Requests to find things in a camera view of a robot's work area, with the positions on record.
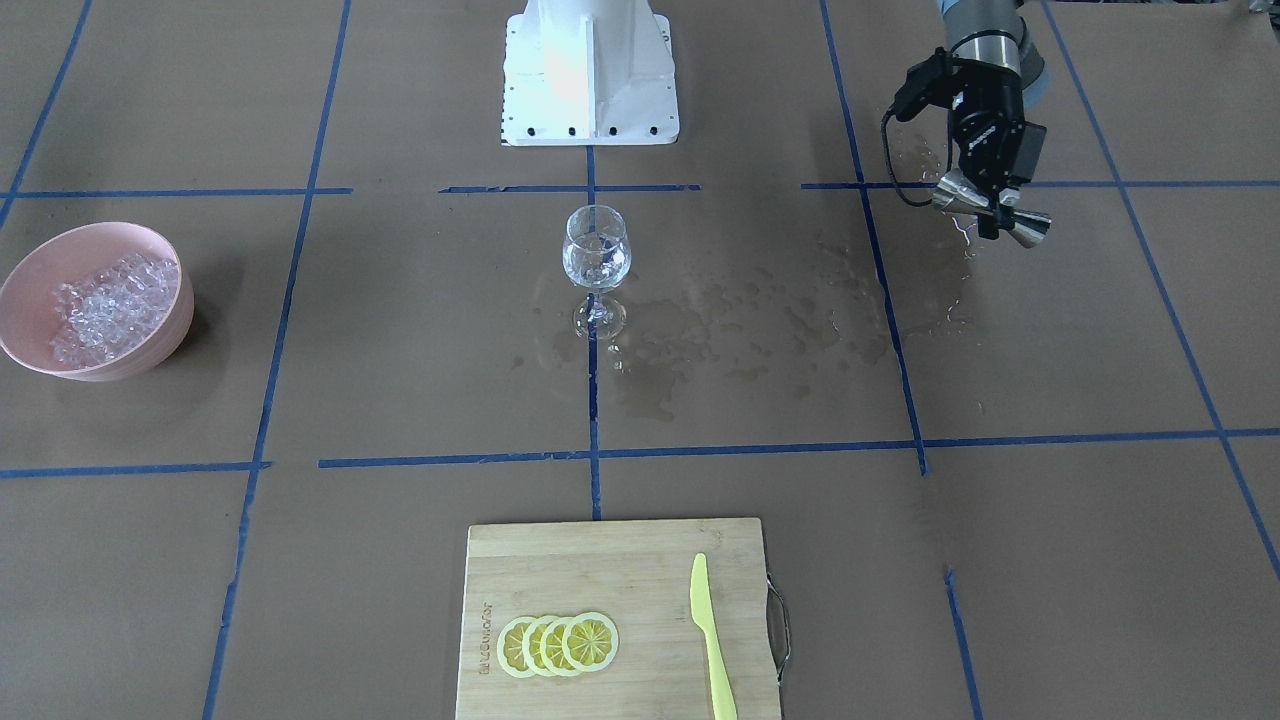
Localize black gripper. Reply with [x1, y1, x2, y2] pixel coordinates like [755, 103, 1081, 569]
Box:
[950, 61, 1047, 240]

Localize steel double jigger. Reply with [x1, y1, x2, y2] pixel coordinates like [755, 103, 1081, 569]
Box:
[931, 167, 1052, 249]

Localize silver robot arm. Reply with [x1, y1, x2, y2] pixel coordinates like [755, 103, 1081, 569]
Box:
[940, 1, 1051, 249]

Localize clear wine glass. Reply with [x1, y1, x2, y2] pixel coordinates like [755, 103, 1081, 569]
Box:
[561, 204, 632, 342]

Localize clear ice cubes pile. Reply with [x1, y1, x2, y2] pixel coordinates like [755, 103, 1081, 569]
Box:
[49, 252, 180, 370]

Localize bamboo cutting board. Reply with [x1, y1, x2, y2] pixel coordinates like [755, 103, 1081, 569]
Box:
[454, 518, 782, 719]

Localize yellow plastic knife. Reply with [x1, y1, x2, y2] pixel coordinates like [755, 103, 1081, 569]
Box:
[687, 552, 739, 719]

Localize lemon slice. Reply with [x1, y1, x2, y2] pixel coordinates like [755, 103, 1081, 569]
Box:
[521, 615, 561, 676]
[562, 611, 620, 673]
[498, 616, 538, 679]
[541, 618, 581, 676]

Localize pink bowl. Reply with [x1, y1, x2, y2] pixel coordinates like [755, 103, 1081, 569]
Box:
[3, 222, 195, 382]

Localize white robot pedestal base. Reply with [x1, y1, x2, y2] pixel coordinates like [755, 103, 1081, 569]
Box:
[500, 1, 681, 147]

